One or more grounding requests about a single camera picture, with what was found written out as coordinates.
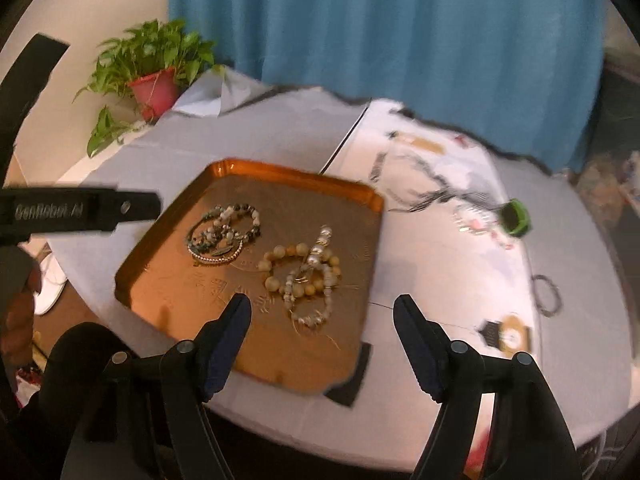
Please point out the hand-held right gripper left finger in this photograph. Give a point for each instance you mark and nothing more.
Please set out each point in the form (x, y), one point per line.
(225, 345)

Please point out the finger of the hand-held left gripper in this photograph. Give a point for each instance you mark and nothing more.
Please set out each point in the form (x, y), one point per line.
(140, 206)
(30, 85)

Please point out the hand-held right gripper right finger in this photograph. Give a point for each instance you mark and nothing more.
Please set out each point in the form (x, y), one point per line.
(417, 350)

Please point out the orange metal tray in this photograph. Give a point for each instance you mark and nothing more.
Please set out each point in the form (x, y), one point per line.
(170, 285)

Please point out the person's left hand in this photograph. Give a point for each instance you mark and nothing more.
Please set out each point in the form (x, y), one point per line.
(20, 320)

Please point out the white plastic object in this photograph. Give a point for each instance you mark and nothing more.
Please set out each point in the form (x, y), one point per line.
(50, 290)

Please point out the white printed table runner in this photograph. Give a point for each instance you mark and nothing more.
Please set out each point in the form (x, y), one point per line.
(425, 270)

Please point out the potted plant in red pot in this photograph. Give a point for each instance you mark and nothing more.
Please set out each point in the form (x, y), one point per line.
(152, 92)

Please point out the grey tablecloth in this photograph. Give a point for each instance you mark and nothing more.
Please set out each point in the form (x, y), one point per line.
(250, 125)

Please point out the black trousers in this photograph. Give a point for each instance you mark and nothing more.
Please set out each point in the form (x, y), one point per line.
(65, 360)

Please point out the green smartwatch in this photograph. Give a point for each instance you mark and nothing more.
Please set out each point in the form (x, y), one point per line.
(515, 217)

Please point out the dark cloth with white lines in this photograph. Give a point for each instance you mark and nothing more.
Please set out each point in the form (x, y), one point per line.
(597, 455)

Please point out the dark printed board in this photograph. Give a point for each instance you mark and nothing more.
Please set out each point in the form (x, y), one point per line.
(615, 185)

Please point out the blue curtain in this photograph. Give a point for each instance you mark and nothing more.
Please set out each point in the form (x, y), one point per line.
(380, 30)

